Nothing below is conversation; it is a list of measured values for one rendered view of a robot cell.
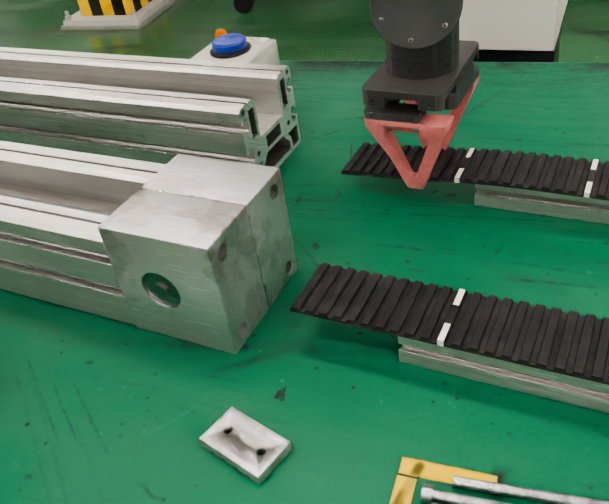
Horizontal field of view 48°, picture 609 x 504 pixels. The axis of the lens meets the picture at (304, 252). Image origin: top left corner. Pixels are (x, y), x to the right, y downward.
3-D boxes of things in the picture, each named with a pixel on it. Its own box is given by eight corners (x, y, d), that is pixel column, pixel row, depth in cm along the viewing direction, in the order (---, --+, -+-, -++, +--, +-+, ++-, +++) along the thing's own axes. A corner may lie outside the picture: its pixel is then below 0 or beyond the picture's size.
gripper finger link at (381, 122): (368, 196, 59) (359, 94, 53) (398, 154, 64) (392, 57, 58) (446, 208, 56) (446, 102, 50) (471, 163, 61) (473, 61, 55)
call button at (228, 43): (255, 49, 80) (252, 32, 79) (238, 63, 77) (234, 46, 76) (225, 47, 82) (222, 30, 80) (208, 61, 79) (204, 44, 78)
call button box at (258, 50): (285, 86, 84) (277, 35, 80) (246, 124, 77) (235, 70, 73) (229, 81, 87) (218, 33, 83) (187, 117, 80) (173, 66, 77)
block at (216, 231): (311, 250, 57) (294, 150, 51) (236, 355, 49) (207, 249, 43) (219, 233, 61) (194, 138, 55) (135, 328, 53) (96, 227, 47)
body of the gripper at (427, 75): (361, 111, 54) (353, 16, 49) (406, 58, 61) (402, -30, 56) (443, 119, 51) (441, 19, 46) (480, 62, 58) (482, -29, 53)
